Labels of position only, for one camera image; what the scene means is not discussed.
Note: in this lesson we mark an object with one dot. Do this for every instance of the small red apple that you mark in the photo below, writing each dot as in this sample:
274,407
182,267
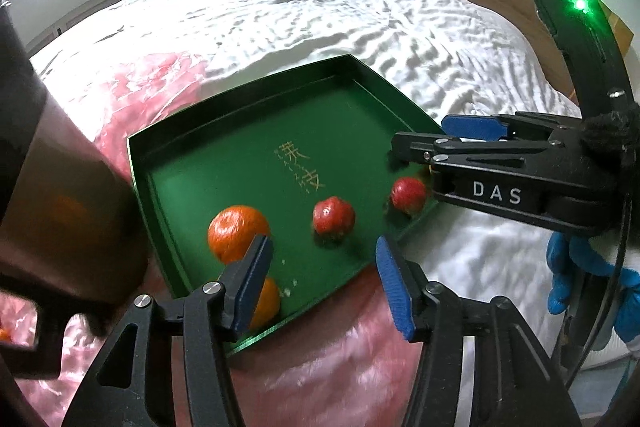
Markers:
334,217
409,195

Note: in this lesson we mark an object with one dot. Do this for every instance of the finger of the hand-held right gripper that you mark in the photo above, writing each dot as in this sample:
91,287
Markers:
415,147
470,127

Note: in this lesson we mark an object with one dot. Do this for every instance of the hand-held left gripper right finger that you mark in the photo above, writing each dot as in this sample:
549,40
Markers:
395,292

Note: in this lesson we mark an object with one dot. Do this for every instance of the pink plastic sheet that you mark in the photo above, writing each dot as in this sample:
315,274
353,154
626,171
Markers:
325,382

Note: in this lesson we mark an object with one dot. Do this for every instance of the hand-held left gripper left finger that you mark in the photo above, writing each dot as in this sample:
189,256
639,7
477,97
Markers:
252,279

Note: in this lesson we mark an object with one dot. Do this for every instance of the person's right hand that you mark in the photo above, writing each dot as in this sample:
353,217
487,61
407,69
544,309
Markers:
559,277

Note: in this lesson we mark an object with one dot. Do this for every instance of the orange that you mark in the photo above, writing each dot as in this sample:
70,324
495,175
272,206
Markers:
269,302
230,227

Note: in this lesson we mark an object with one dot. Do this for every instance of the green tray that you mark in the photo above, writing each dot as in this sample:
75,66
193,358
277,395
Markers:
240,147

